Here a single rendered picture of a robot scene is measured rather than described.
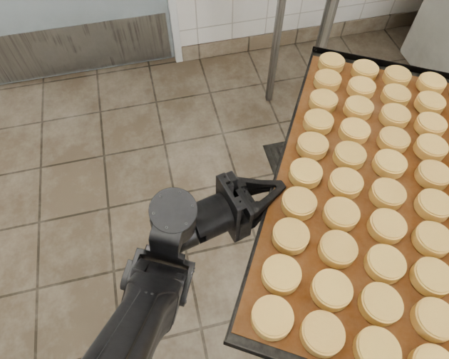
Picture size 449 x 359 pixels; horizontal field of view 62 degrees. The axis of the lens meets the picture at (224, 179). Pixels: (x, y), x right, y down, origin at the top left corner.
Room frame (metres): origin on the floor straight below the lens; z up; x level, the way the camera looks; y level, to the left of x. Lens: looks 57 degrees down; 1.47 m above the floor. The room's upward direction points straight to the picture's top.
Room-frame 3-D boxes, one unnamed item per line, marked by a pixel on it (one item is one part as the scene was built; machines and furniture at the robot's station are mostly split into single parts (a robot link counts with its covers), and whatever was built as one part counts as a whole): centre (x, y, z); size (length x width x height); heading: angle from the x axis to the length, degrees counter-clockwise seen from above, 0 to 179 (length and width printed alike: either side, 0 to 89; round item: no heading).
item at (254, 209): (0.28, -0.05, 0.98); 0.09 x 0.07 x 0.07; 117
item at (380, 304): (0.12, -0.19, 1.01); 0.05 x 0.05 x 0.02
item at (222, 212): (0.25, 0.01, 0.99); 0.07 x 0.07 x 0.10; 27
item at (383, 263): (0.17, -0.21, 1.01); 0.05 x 0.05 x 0.02
